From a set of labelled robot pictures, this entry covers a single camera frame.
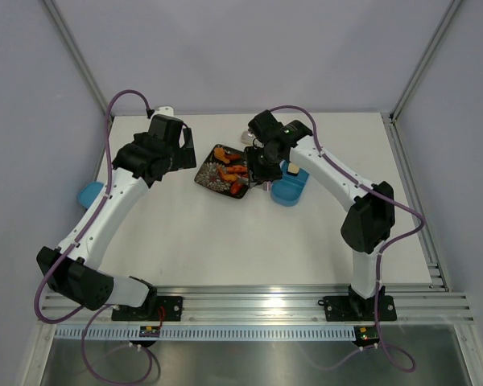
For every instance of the metal tongs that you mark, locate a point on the metal tongs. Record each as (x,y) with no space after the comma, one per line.
(249,184)

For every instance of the white slotted cable duct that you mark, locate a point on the white slotted cable duct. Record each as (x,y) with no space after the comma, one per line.
(211,333)

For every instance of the right circuit board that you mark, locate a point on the right circuit board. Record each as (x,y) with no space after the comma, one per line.
(365,336)

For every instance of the left aluminium frame post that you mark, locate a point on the left aluminium frame post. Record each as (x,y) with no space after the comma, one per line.
(63,30)

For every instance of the black floral square plate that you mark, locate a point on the black floral square plate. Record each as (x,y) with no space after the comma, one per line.
(208,177)

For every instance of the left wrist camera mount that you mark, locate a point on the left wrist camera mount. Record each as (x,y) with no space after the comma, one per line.
(165,110)

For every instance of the blue lunch box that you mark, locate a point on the blue lunch box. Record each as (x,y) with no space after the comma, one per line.
(288,190)

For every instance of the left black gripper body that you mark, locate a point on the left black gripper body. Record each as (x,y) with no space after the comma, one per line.
(175,158)

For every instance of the right side aluminium rail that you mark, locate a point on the right side aluminium rail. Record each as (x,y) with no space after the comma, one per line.
(441,282)

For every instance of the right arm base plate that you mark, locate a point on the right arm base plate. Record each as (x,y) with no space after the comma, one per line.
(347,309)

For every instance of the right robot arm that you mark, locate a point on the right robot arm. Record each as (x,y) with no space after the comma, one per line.
(369,208)

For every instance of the red sausage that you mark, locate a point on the red sausage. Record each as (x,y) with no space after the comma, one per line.
(238,188)

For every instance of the fried chicken wing top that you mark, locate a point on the fried chicken wing top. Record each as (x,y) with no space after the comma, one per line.
(221,154)

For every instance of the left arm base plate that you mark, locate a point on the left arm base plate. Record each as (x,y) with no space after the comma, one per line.
(159,308)

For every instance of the blue lunch box lid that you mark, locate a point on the blue lunch box lid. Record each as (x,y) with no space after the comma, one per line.
(89,193)

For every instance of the aluminium frame post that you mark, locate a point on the aluminium frame post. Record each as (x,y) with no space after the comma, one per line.
(63,30)
(428,54)

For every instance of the circuit board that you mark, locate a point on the circuit board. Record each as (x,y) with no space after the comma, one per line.
(149,332)
(365,336)

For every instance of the aluminium rail front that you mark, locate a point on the aluminium rail front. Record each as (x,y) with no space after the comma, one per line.
(298,304)

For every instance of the aluminium rail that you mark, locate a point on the aluminium rail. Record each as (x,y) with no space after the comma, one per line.
(441,282)
(298,304)

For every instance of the fried chicken piece lower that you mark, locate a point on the fried chicken piece lower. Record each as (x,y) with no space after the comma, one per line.
(229,178)

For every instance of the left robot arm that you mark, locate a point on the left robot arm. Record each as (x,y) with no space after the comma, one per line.
(72,268)

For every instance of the sushi piece with seaweed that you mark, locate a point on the sushi piece with seaweed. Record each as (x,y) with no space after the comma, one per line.
(292,169)

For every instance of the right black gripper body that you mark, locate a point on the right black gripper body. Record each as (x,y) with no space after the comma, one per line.
(262,165)

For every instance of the left circuit board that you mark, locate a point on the left circuit board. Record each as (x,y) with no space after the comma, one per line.
(149,332)

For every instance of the right aluminium frame post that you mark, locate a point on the right aluminium frame post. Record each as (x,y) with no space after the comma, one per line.
(428,54)

